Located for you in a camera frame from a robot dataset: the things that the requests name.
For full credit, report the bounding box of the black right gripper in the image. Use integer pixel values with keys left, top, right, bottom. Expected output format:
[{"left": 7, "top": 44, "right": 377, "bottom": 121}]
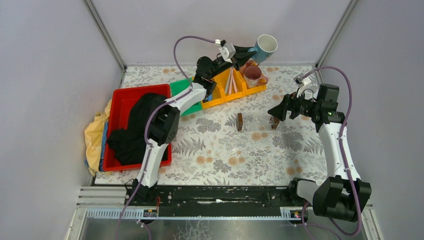
[{"left": 267, "top": 87, "right": 320, "bottom": 122}]

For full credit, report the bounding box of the blue ceramic mug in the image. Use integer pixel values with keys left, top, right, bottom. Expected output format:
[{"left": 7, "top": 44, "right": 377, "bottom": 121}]
[{"left": 248, "top": 34, "right": 278, "bottom": 64}]

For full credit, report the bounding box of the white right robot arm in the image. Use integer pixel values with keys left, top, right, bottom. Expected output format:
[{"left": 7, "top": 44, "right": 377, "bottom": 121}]
[{"left": 268, "top": 84, "right": 372, "bottom": 222}]

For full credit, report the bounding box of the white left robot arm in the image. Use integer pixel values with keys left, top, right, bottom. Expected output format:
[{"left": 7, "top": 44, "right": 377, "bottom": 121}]
[{"left": 133, "top": 42, "right": 257, "bottom": 206}]

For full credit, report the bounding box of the pink toothbrush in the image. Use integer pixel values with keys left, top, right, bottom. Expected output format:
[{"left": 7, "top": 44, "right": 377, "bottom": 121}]
[
  {"left": 231, "top": 68, "right": 238, "bottom": 94},
  {"left": 226, "top": 68, "right": 234, "bottom": 95}
]

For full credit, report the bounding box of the yellow bin with toothpaste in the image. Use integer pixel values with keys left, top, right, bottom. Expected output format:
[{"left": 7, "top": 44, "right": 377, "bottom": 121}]
[{"left": 200, "top": 85, "right": 225, "bottom": 109}]

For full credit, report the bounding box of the blue toothpaste tube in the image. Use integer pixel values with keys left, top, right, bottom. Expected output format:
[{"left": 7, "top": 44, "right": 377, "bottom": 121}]
[{"left": 204, "top": 94, "right": 213, "bottom": 102}]

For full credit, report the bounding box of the red plastic tray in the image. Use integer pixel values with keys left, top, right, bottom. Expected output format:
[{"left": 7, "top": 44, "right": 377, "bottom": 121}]
[{"left": 102, "top": 83, "right": 171, "bottom": 172}]

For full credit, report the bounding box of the pink pumpkin-face mug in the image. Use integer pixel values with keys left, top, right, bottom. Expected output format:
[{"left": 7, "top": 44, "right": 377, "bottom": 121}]
[{"left": 243, "top": 65, "right": 269, "bottom": 89}]

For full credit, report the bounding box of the yellow bin with toothbrushes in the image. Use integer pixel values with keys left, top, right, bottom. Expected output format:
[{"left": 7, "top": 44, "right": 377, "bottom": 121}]
[{"left": 213, "top": 67, "right": 247, "bottom": 102}]

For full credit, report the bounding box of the yellow bin with mugs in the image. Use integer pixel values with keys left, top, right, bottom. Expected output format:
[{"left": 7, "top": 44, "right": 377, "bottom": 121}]
[{"left": 239, "top": 59, "right": 267, "bottom": 96}]

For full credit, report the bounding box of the green plastic bin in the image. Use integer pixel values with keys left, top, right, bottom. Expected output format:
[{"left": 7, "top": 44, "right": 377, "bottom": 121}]
[{"left": 169, "top": 79, "right": 203, "bottom": 116}]

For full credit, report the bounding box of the black cloth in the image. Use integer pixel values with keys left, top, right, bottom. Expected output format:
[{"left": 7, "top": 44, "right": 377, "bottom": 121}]
[{"left": 106, "top": 93, "right": 166, "bottom": 166}]

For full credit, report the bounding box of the yellow cloth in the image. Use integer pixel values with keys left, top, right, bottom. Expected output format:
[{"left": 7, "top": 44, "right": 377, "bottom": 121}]
[{"left": 84, "top": 99, "right": 112, "bottom": 177}]

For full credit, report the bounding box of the blue cloth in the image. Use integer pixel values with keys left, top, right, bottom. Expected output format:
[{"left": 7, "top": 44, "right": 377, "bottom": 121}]
[{"left": 98, "top": 121, "right": 109, "bottom": 172}]

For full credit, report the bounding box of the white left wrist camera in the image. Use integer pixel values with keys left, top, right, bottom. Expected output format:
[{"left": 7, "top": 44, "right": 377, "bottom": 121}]
[{"left": 218, "top": 40, "right": 236, "bottom": 63}]

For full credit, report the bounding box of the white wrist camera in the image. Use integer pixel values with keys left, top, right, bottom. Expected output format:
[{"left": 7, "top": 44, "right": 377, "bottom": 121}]
[
  {"left": 293, "top": 75, "right": 312, "bottom": 98},
  {"left": 218, "top": 40, "right": 236, "bottom": 63}
]

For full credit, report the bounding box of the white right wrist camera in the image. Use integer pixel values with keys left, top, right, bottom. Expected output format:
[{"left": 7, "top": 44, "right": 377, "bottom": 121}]
[{"left": 293, "top": 75, "right": 312, "bottom": 98}]

